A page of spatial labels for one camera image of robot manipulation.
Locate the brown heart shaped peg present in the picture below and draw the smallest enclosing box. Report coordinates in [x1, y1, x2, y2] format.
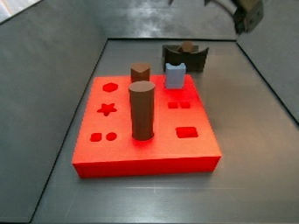
[131, 62, 151, 82]

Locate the black curved holder stand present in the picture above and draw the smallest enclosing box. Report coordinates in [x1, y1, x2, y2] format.
[163, 45, 209, 72]

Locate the blue arch shaped peg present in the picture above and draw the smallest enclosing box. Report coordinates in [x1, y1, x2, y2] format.
[164, 63, 185, 89]

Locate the tall brown cylinder peg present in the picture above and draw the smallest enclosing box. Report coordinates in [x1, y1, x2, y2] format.
[128, 80, 155, 141]

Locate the red shape sorter board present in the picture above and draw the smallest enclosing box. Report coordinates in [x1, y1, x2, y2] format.
[72, 75, 221, 178]

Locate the brown hexagon peg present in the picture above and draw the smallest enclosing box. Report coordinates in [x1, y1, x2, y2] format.
[180, 41, 195, 53]

